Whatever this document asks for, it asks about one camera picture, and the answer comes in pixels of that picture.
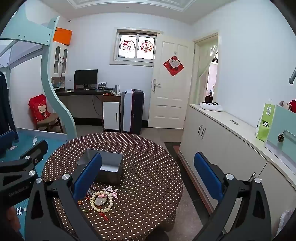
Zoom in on brown polka dot tablecloth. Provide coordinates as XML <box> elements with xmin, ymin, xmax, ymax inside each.
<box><xmin>42</xmin><ymin>133</ymin><xmax>184</xmax><ymax>241</ymax></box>

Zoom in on white suitcase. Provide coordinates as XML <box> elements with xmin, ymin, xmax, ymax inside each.
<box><xmin>121</xmin><ymin>91</ymin><xmax>133</xmax><ymax>133</ymax></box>

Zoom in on pink bead jewelry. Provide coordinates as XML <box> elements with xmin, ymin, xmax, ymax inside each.
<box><xmin>105</xmin><ymin>185</ymin><xmax>119</xmax><ymax>198</ymax></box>

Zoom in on white glass door cabinet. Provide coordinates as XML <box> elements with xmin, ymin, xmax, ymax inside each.
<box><xmin>50</xmin><ymin>42</ymin><xmax>69</xmax><ymax>88</ymax></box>

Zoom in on white frame window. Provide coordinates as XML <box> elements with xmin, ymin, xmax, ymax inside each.
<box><xmin>109</xmin><ymin>27</ymin><xmax>163</xmax><ymax>67</ymax></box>

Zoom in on blue fish print bed mat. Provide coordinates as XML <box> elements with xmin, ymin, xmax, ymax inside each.
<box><xmin>0</xmin><ymin>127</ymin><xmax>68</xmax><ymax>241</ymax></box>

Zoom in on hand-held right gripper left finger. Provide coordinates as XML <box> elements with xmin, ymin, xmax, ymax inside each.
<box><xmin>25</xmin><ymin>152</ymin><xmax>102</xmax><ymax>241</ymax></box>

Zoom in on plush toys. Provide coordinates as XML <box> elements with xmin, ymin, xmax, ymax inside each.
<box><xmin>279</xmin><ymin>100</ymin><xmax>296</xmax><ymax>113</ymax></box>

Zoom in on dark hanging jacket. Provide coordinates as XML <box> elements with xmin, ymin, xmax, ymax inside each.
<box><xmin>0</xmin><ymin>70</ymin><xmax>19</xmax><ymax>142</ymax></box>

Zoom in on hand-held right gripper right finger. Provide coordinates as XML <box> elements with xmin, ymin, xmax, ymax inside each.
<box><xmin>194</xmin><ymin>152</ymin><xmax>272</xmax><ymax>241</ymax></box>

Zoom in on red heart door decoration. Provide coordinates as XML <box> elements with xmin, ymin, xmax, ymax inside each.
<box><xmin>163</xmin><ymin>55</ymin><xmax>185</xmax><ymax>77</ymax></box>

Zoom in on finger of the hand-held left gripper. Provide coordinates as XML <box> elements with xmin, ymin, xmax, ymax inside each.
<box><xmin>0</xmin><ymin>140</ymin><xmax>48</xmax><ymax>178</ymax></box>
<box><xmin>0</xmin><ymin>130</ymin><xmax>15</xmax><ymax>156</ymax></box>

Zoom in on dark wooden desk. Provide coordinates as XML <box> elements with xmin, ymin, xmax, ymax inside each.
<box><xmin>55</xmin><ymin>88</ymin><xmax>122</xmax><ymax>126</ymax></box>

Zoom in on black computer monitor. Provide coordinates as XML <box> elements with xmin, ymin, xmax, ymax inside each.
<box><xmin>74</xmin><ymin>69</ymin><xmax>98</xmax><ymax>90</ymax></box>

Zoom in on cream sideboard cabinet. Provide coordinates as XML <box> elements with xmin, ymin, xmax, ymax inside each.
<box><xmin>179</xmin><ymin>104</ymin><xmax>296</xmax><ymax>237</ymax></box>

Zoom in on wooden chair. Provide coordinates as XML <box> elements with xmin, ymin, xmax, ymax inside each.
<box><xmin>36</xmin><ymin>113</ymin><xmax>64</xmax><ymax>133</ymax></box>

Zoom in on round red window sticker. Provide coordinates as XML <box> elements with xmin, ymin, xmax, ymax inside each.
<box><xmin>120</xmin><ymin>38</ymin><xmax>136</xmax><ymax>53</ymax></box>
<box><xmin>139</xmin><ymin>38</ymin><xmax>155</xmax><ymax>53</ymax></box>

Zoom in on teal board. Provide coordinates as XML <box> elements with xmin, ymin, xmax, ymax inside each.
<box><xmin>264</xmin><ymin>104</ymin><xmax>296</xmax><ymax>167</ymax></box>

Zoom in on white bead bracelet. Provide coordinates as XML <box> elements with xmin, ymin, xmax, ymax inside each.
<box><xmin>91</xmin><ymin>190</ymin><xmax>114</xmax><ymax>212</ymax></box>

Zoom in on white desk cabinet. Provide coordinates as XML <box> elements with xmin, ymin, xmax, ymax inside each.
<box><xmin>102</xmin><ymin>101</ymin><xmax>120</xmax><ymax>131</ymax></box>

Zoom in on silver metal tin box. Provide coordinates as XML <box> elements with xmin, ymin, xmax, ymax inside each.
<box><xmin>76</xmin><ymin>149</ymin><xmax>123</xmax><ymax>185</ymax></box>

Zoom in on dark red bead bracelet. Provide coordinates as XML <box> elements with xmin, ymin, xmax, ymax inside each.
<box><xmin>85</xmin><ymin>185</ymin><xmax>97</xmax><ymax>200</ymax></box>

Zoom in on red cartoon print bag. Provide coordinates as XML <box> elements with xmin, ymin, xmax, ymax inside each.
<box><xmin>29</xmin><ymin>94</ymin><xmax>52</xmax><ymax>123</ymax></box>

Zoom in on orange box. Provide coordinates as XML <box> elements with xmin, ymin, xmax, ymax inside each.
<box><xmin>53</xmin><ymin>27</ymin><xmax>73</xmax><ymax>46</ymax></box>

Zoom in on green paper bag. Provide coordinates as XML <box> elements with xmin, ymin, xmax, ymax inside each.
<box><xmin>255</xmin><ymin>103</ymin><xmax>275</xmax><ymax>142</ymax></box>

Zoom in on white panel door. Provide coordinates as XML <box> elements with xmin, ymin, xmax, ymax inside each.
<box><xmin>147</xmin><ymin>34</ymin><xmax>195</xmax><ymax>130</ymax></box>

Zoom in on teal loft bed frame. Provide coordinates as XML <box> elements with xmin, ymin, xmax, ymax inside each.
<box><xmin>0</xmin><ymin>16</ymin><xmax>78</xmax><ymax>142</ymax></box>

